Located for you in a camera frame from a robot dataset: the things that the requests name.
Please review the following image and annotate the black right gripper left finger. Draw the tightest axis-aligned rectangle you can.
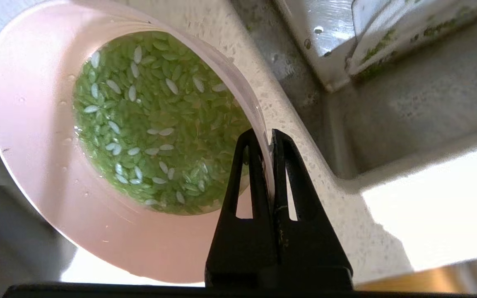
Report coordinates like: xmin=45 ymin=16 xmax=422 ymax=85
xmin=205 ymin=128 xmax=280 ymax=289

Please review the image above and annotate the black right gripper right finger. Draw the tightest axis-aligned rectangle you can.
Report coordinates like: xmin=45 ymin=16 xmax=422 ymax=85
xmin=271 ymin=130 xmax=353 ymax=289

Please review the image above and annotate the chopped green onion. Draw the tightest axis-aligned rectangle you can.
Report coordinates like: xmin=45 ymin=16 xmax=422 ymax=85
xmin=73 ymin=31 xmax=252 ymax=216

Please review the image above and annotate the pink plastic bowl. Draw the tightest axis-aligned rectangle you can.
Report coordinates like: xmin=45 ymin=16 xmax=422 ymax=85
xmin=0 ymin=0 xmax=274 ymax=284

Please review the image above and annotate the stainless steel sink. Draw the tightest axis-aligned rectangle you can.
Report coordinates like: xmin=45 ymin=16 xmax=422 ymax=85
xmin=230 ymin=0 xmax=477 ymax=274

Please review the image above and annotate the white cloth with green specks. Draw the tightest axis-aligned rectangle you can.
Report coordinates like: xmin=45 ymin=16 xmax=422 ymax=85
xmin=348 ymin=0 xmax=477 ymax=79

